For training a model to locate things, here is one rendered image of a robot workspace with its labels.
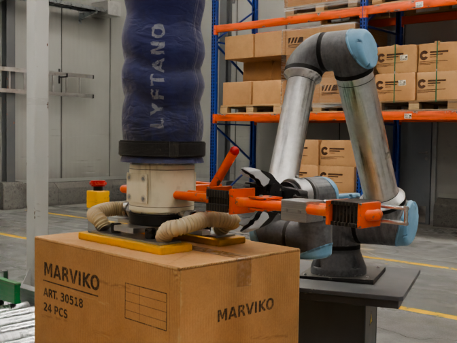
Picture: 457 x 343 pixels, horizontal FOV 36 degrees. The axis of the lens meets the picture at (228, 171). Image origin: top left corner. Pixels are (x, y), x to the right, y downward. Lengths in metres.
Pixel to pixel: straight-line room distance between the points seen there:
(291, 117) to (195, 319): 0.74
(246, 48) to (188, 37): 9.19
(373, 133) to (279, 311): 0.69
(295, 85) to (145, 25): 0.53
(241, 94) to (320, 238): 9.15
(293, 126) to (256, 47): 8.84
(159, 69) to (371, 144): 0.75
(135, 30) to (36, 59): 3.61
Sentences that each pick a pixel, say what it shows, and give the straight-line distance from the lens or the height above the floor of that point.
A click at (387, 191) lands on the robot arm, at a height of 1.06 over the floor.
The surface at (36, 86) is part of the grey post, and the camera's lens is 5.35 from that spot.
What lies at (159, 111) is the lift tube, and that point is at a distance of 1.74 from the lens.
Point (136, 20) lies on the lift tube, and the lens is 1.79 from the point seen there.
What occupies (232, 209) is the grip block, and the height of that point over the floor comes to 1.05.
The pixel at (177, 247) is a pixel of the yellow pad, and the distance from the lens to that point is 1.67.
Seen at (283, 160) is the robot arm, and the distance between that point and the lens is 1.99.
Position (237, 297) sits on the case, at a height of 0.86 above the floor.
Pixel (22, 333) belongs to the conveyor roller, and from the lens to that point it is 2.56.
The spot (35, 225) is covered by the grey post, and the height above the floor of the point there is 0.56.
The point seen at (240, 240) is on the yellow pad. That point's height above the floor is 0.95.
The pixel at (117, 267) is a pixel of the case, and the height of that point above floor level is 0.91.
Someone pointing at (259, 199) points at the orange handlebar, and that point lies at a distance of 1.56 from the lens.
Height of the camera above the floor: 1.22
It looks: 3 degrees down
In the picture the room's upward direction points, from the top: 1 degrees clockwise
